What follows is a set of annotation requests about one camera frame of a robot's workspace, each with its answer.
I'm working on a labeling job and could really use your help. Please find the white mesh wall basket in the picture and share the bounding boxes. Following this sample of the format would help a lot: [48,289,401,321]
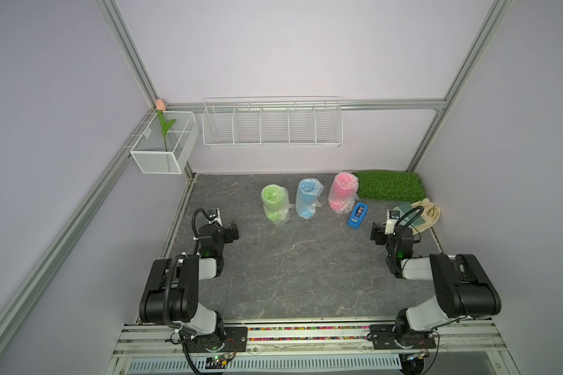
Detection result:
[130,110,200,174]

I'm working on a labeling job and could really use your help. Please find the green dustpan brush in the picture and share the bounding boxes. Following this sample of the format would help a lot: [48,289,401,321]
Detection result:
[393,203,425,229]

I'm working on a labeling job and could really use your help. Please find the white slotted cable duct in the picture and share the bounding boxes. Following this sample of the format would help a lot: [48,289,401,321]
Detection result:
[127,353,402,374]

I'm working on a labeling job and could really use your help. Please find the pink plastic wine glass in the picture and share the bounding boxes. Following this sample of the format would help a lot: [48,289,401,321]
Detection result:
[330,174,358,209]

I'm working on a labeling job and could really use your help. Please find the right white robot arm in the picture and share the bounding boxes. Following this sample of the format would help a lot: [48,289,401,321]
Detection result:
[371,206,502,339]

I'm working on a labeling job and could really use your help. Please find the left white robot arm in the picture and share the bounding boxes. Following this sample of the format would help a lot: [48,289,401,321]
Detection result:
[139,208,239,342]

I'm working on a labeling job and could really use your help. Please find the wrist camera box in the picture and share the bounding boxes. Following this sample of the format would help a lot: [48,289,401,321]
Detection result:
[385,209,401,234]
[206,208,223,227]

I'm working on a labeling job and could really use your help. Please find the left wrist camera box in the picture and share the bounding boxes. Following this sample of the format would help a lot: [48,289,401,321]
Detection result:
[206,208,223,227]

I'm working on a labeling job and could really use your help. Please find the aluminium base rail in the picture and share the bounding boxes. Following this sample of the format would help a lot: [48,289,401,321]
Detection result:
[106,317,519,374]

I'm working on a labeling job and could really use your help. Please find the bubble wrap sheet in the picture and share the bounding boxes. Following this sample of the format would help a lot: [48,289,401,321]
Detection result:
[327,172,360,214]
[294,177,325,221]
[260,183,292,226]

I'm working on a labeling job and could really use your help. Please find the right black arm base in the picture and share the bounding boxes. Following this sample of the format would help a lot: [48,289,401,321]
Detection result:
[366,324,437,350]

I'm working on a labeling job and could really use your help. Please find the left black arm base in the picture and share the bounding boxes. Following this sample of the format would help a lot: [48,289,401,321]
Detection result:
[185,326,248,354]

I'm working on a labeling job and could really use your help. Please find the white wire wall shelf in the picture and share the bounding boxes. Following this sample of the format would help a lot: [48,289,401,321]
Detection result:
[202,96,344,148]

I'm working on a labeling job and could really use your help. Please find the green artificial grass mat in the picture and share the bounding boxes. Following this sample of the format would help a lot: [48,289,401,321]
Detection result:
[354,170,427,203]

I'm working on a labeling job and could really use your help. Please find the artificial pink tulip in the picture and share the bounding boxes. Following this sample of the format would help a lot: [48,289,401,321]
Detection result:
[156,98,177,152]

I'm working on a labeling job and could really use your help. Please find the blue tape dispenser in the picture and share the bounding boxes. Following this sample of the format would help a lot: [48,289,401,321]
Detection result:
[347,202,368,229]

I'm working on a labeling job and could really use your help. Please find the beige cloth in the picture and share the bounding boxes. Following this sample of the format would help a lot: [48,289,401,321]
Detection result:
[412,198,441,233]

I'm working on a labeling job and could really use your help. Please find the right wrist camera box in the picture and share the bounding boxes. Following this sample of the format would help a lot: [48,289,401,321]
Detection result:
[385,209,401,234]

